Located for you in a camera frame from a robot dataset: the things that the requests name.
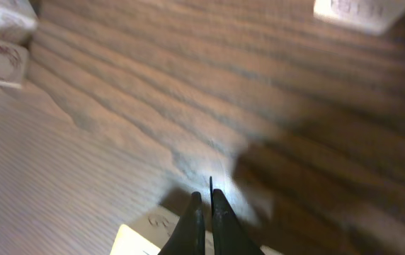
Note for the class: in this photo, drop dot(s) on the blue 2 block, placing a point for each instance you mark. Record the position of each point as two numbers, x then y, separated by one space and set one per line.
368 16

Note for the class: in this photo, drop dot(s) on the red U block centre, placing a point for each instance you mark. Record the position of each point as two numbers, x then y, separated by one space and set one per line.
18 21

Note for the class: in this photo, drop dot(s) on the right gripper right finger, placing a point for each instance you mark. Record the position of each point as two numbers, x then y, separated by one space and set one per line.
229 238

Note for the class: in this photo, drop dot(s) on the blue L block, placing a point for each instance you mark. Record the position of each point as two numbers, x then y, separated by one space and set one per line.
149 233

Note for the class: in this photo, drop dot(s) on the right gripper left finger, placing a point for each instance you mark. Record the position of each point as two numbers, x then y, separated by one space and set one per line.
188 237

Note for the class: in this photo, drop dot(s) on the red I block centre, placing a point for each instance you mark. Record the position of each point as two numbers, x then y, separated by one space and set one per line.
13 64

